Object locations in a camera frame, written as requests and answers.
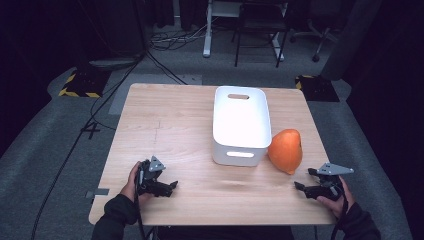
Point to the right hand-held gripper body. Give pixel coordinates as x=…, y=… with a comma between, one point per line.
x=330, y=181

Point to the grey tape strip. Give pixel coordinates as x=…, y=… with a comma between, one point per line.
x=98, y=192

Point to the black metal chair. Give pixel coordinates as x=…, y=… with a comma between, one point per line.
x=260, y=23

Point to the white desk frame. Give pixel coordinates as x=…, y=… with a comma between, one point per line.
x=208, y=30

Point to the black floor tape mark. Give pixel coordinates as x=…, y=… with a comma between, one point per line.
x=90, y=130

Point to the white plastic storage basket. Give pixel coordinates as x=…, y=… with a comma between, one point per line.
x=241, y=121

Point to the dark round stand base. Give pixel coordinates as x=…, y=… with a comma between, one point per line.
x=113, y=62

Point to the person's left hand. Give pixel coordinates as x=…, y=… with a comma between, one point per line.
x=130, y=186

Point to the office chair wheeled base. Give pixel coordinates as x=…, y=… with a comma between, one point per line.
x=316, y=35

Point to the person's right hand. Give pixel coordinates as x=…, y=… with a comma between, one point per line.
x=338, y=205

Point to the black yellow striped floor plate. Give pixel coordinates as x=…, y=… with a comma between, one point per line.
x=316, y=88
x=83, y=85

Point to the orange pumpkin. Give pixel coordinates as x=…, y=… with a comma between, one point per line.
x=285, y=150

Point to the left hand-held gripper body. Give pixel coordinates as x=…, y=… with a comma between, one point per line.
x=148, y=176

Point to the dark grey curtain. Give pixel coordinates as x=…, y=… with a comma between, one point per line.
x=353, y=36

